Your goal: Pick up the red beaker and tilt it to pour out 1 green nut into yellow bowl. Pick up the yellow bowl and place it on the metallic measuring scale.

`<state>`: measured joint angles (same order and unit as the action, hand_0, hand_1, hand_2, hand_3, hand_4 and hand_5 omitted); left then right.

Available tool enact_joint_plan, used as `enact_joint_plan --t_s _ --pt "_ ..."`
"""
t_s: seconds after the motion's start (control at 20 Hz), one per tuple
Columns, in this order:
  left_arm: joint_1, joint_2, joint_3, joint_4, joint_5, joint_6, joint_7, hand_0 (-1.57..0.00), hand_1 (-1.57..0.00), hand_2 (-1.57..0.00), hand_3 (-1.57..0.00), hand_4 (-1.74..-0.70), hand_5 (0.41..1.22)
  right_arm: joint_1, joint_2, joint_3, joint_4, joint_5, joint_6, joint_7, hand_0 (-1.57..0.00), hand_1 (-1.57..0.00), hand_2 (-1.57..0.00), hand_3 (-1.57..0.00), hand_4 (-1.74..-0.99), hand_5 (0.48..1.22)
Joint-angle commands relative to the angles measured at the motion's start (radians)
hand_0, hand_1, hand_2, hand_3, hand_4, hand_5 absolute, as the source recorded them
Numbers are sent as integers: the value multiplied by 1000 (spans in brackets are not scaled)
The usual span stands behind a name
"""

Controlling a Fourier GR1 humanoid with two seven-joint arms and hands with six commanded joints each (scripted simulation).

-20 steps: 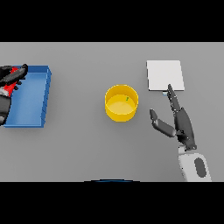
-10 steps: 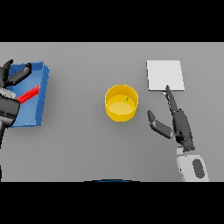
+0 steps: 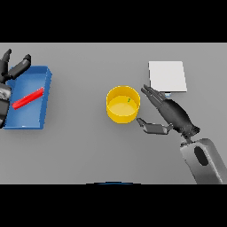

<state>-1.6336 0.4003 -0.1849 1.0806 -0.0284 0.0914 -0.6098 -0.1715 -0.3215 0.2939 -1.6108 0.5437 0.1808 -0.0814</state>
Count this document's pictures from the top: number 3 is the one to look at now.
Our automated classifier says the yellow bowl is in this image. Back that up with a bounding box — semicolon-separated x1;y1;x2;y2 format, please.
106;85;141;124

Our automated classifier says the red beaker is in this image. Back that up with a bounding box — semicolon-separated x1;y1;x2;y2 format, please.
12;87;45;111

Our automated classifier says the pale square measuring scale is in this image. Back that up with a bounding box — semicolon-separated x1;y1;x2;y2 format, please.
147;60;188;98

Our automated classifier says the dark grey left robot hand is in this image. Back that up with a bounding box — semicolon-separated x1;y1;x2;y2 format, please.
0;48;32;129

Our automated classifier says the blue tray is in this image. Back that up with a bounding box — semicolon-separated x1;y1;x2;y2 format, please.
2;65;53;130

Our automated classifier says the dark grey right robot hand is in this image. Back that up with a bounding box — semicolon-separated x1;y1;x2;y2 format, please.
136;84;201;139

